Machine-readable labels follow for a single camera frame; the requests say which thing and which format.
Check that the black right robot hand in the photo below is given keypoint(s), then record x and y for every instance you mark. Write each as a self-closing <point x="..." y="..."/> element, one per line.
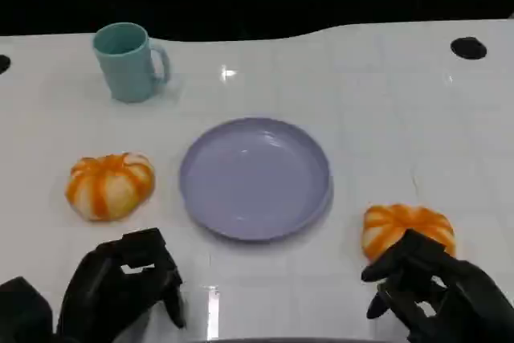
<point x="462" y="303"/>

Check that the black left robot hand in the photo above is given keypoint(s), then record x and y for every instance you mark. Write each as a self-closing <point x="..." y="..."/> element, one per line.
<point x="100" y="287"/>

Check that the orange white toy bread roll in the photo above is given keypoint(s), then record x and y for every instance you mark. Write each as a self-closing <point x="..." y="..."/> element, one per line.
<point x="108" y="186"/>
<point x="401" y="218"/>

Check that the lilac plate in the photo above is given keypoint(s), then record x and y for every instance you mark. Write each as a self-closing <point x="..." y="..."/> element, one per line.
<point x="253" y="178"/>

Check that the pale green mug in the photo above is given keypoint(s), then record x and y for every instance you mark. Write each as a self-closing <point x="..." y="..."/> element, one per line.
<point x="128" y="74"/>

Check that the black round table grommet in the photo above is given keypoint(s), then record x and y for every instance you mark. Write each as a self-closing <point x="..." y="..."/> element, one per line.
<point x="3" y="65"/>
<point x="467" y="49"/>

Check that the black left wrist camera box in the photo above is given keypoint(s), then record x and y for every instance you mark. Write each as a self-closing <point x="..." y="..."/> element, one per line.
<point x="24" y="311"/>

